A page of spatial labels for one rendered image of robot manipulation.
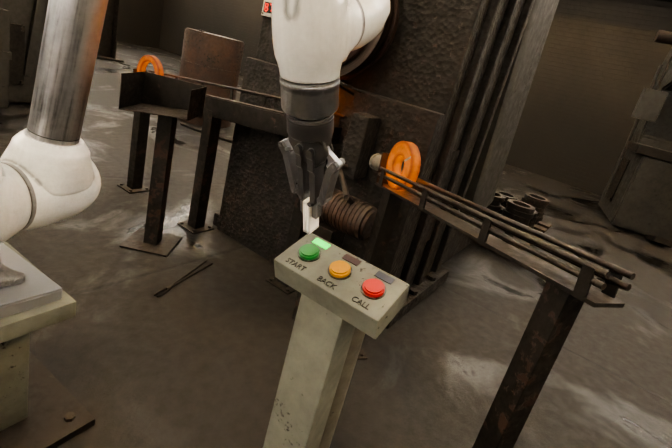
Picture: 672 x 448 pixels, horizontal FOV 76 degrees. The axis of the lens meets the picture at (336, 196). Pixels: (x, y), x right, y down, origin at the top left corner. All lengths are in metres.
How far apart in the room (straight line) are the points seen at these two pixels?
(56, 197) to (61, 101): 0.21
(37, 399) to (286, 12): 1.11
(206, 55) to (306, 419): 3.85
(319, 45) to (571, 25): 7.13
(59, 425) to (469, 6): 1.66
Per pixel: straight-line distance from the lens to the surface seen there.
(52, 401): 1.36
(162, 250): 2.03
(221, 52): 4.45
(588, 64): 7.53
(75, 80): 1.08
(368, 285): 0.78
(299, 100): 0.63
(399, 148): 1.35
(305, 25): 0.59
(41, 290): 1.09
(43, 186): 1.11
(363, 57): 1.58
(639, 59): 7.51
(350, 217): 1.43
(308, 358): 0.89
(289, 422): 1.00
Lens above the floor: 0.97
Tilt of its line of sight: 18 degrees down
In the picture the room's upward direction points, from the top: 15 degrees clockwise
